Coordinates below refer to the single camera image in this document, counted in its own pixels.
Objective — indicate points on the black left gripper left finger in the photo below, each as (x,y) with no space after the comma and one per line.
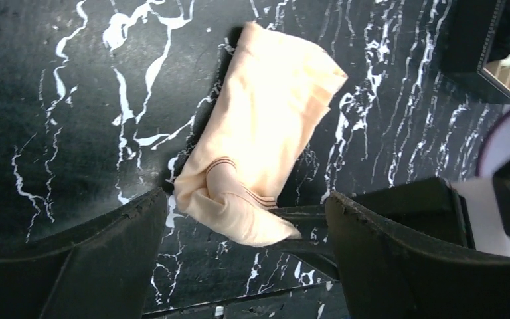
(99,269)

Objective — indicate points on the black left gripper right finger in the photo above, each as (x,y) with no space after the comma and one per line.
(388,270)

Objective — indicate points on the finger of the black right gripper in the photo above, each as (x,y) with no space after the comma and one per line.
(431,206)

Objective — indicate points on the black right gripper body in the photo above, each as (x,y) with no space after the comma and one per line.
(487,195)

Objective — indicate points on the beige boxer underwear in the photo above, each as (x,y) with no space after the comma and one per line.
(277,89)

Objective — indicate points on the black compartment storage box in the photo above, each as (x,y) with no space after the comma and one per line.
(477,51)

